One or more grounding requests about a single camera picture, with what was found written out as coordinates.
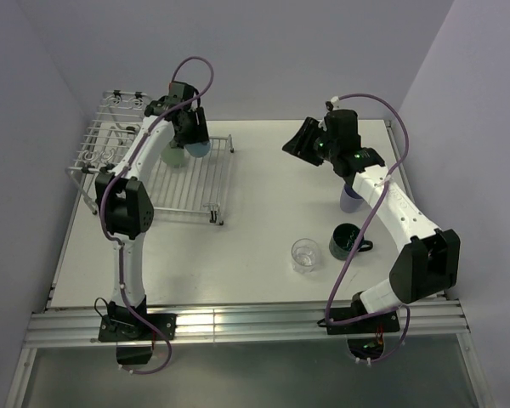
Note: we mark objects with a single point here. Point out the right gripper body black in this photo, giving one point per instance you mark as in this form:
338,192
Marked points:
328,148

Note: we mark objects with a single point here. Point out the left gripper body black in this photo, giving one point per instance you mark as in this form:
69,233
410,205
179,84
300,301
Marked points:
185,135

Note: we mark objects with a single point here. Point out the blue cup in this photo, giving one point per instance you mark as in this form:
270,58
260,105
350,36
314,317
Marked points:
198,150

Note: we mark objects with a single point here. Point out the light green cup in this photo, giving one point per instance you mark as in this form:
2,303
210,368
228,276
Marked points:
173,156

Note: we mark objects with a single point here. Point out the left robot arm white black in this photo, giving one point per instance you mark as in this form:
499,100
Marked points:
126,211

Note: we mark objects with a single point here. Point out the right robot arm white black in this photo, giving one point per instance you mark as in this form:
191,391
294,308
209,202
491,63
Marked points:
428,256

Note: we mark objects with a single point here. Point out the purple cup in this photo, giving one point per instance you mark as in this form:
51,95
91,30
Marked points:
350,201

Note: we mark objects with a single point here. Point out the dark green mug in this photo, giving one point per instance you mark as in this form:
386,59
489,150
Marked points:
342,240

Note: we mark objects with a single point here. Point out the clear glass cup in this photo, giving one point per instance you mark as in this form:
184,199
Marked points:
305,256

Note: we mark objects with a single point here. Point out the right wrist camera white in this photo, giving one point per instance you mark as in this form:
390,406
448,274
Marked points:
333,104

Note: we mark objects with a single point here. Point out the silver wire dish rack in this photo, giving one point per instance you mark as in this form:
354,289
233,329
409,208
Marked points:
192,189

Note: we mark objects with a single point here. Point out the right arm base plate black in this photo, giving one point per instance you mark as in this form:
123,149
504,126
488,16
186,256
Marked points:
351,320

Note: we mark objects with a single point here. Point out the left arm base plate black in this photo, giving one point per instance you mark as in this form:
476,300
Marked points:
112,331

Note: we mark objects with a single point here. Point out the aluminium rail frame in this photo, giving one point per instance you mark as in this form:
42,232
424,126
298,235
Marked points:
246,331

